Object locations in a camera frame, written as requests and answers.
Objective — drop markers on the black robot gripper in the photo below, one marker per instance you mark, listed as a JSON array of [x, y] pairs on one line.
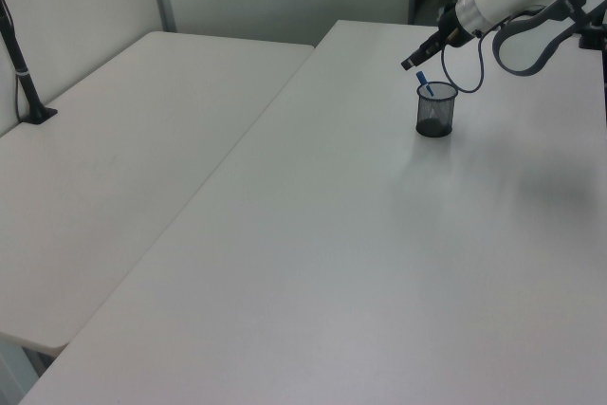
[[450, 28]]

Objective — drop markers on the white marker with blue cap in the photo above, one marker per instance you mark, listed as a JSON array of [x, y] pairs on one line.
[[423, 81]]

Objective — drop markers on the black mesh pen cup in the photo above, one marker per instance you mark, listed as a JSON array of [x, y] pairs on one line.
[[435, 113]]

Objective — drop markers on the white side table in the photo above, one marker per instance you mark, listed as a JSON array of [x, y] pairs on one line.
[[118, 163]]

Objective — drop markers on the black articulated camera stand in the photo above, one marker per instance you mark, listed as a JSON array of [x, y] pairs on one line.
[[590, 35]]

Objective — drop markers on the black pole camera stand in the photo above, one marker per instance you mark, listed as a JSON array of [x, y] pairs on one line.
[[21, 73]]

